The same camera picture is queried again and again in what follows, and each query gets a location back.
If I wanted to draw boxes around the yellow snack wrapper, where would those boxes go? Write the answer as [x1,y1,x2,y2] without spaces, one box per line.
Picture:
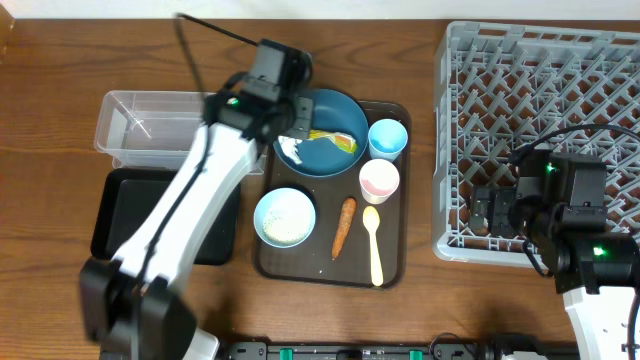
[308,129,358,154]

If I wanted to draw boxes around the orange carrot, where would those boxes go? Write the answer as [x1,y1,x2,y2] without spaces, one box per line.
[331,197,357,260]

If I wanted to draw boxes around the dark brown serving tray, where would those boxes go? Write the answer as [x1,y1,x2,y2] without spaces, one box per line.
[252,99,413,290]

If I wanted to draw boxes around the clear plastic bin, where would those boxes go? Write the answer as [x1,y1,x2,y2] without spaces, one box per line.
[94,91,202,170]

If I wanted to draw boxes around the cream plastic spoon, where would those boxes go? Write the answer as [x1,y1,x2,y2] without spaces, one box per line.
[363,206,384,287]

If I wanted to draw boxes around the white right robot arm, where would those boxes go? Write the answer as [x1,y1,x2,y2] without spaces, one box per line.
[469,142,639,359]

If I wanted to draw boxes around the light blue cup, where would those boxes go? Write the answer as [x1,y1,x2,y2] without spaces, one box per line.
[368,119,409,162]

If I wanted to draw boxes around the pink white cup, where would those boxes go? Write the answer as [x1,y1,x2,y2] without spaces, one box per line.
[358,159,400,205]

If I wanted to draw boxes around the white tissue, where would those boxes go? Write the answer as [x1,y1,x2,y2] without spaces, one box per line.
[278,136,303,165]

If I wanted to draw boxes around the dark blue plate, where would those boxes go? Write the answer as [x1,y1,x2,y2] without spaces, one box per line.
[274,89,369,177]

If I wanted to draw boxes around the black plastic bin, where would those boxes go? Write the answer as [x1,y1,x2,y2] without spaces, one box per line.
[90,168,241,266]

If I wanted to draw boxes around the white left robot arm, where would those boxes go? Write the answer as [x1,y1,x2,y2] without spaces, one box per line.
[79,39,313,359]

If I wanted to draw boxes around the grey dishwasher rack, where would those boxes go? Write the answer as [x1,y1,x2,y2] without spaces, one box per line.
[432,21,639,267]

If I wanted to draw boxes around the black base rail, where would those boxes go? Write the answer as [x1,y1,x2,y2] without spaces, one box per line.
[217,333,580,360]

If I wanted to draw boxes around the light blue bowl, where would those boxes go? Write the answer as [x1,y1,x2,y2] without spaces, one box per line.
[253,187,316,249]

